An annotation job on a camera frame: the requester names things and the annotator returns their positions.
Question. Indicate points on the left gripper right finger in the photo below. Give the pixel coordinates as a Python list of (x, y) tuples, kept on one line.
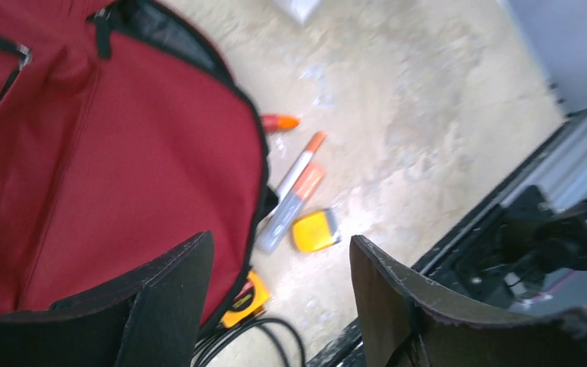
[(407, 319)]

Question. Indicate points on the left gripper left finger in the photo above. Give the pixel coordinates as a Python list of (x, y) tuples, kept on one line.
[(146, 317)]

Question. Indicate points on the red student backpack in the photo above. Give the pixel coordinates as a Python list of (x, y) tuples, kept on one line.
[(122, 134)]

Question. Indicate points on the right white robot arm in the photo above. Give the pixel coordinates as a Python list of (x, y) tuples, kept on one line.
[(545, 261)]

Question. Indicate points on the yellow tape measure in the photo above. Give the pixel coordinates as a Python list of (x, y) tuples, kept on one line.
[(249, 302)]

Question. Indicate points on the yellow grey correction tape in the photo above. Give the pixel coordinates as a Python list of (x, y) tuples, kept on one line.
[(316, 231)]

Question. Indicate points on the grey orange highlighter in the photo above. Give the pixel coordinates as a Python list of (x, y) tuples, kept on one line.
[(276, 229)]

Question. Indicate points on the white orange marker pen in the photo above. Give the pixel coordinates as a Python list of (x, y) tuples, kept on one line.
[(298, 167)]

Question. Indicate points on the red orange crayon marker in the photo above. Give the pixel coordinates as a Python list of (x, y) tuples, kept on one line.
[(279, 123)]

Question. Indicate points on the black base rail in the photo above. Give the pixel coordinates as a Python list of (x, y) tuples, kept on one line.
[(468, 258)]

